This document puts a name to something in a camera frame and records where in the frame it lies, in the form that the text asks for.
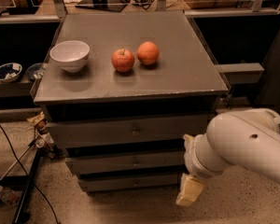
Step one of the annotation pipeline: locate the red apple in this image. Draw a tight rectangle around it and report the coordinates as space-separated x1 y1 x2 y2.
111 49 134 73

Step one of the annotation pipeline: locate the blue white patterned bowl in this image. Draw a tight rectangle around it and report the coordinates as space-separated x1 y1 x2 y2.
0 63 22 83

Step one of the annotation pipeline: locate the grey drawer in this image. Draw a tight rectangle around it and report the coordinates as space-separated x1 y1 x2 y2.
78 172 181 192
47 113 215 148
65 147 184 175

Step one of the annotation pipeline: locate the grey top drawer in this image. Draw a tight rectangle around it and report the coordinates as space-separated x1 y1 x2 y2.
47 113 215 148

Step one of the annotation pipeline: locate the black monitor stand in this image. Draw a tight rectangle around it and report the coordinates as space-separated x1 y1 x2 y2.
76 0 128 12

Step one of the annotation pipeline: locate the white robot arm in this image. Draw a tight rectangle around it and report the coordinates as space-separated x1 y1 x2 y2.
175 108 280 206

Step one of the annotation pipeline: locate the black tripod leg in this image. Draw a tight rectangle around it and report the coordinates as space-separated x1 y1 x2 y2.
11 149 42 224

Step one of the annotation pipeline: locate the grey side shelf block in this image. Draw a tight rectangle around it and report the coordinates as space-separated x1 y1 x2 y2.
216 63 264 85

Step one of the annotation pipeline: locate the small dark bowl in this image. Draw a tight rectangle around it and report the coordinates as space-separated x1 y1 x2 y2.
25 63 45 81

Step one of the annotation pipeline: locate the orange fruit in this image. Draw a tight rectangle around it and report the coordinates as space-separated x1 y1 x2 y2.
136 41 160 65

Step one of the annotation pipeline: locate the grey middle drawer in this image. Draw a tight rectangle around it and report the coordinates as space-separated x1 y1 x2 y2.
65 147 184 175

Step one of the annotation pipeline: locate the grey bottom drawer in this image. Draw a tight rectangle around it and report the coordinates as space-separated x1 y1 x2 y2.
78 172 181 192

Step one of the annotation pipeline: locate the white ceramic bowl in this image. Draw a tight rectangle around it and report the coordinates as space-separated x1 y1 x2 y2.
49 40 90 73

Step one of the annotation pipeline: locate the plastic water bottle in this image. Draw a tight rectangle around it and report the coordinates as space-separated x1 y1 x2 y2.
0 185 20 206

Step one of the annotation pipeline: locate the black floor cable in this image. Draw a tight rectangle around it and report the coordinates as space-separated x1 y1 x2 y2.
0 112 61 224

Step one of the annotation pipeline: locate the snack wrapper pile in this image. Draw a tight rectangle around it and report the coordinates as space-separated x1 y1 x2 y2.
27 112 57 159

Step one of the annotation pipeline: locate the grey drawer cabinet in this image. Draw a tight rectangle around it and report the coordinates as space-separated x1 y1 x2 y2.
34 11 227 180

